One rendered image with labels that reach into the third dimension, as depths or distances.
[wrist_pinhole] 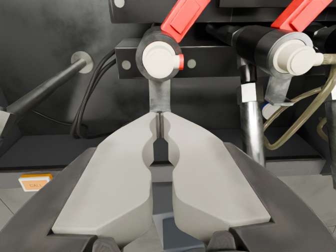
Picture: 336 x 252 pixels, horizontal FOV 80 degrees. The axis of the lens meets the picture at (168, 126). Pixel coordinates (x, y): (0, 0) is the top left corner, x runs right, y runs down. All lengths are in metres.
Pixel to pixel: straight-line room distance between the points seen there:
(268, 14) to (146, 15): 0.13
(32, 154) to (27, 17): 0.25
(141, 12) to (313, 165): 0.40
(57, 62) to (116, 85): 0.11
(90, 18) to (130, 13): 0.17
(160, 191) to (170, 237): 0.16
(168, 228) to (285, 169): 0.42
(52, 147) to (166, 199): 0.43
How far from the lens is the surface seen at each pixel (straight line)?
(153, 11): 0.25
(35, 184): 0.43
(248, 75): 0.19
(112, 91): 0.43
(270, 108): 0.49
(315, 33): 0.26
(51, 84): 0.30
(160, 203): 0.75
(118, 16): 0.25
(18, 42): 0.47
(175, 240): 0.70
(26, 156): 0.48
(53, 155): 0.45
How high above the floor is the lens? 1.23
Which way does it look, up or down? 60 degrees down
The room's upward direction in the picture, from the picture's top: 174 degrees clockwise
